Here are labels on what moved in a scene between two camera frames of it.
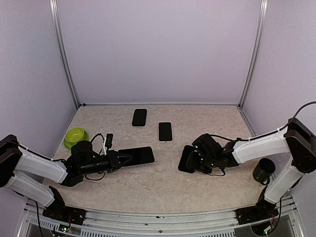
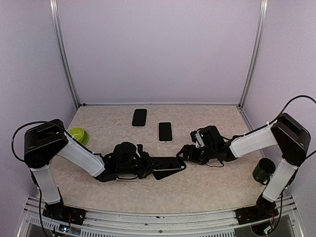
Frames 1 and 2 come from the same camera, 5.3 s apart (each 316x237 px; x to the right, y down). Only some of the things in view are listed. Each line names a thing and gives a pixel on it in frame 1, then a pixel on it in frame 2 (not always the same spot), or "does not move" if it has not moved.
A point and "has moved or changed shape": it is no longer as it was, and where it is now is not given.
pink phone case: (165, 132) does not move
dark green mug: (265, 168) does not move
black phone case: (139, 117) does not move
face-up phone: (140, 156) has moved or changed shape
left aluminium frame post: (54, 11) does not move
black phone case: (182, 166) has moved or changed shape
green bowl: (74, 135) does not move
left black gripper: (114, 161) → (148, 165)
